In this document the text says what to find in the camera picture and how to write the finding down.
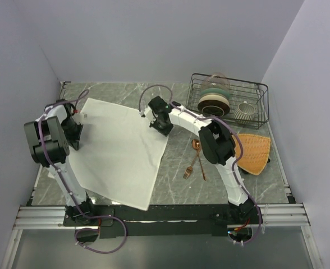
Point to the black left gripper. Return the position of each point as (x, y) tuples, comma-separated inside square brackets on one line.
[(74, 139)]

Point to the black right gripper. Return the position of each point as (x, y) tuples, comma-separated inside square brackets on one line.
[(166, 133)]

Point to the white cloth napkin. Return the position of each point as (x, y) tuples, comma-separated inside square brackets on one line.
[(119, 154)]

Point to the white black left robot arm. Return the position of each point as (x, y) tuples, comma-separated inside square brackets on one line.
[(50, 139)]

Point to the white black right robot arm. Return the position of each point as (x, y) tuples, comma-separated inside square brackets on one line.
[(218, 147)]

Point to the rose gold spoon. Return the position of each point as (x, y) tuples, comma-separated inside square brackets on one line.
[(197, 146)]

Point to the dark brown glossy bowl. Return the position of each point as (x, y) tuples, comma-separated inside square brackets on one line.
[(214, 107)]

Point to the rose gold fork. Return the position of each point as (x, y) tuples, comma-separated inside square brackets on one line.
[(189, 169)]

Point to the cream white plate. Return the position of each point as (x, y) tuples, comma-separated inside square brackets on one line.
[(214, 97)]

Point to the teal green plate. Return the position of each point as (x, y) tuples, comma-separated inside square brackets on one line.
[(217, 91)]

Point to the grey ribbed cup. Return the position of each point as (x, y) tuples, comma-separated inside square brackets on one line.
[(244, 113)]

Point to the woven bamboo tray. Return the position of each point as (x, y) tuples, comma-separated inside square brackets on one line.
[(255, 154)]

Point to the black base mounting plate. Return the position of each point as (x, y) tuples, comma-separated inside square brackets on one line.
[(117, 220)]

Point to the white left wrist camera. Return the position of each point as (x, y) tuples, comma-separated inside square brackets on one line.
[(79, 114)]

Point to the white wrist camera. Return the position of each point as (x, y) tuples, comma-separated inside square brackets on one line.
[(79, 114), (148, 114)]

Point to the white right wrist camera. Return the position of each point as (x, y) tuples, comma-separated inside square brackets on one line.
[(148, 114)]

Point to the dark wire dish rack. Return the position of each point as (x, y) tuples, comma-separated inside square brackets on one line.
[(253, 93)]

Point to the aluminium frame rail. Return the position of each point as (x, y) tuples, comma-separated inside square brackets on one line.
[(53, 217)]

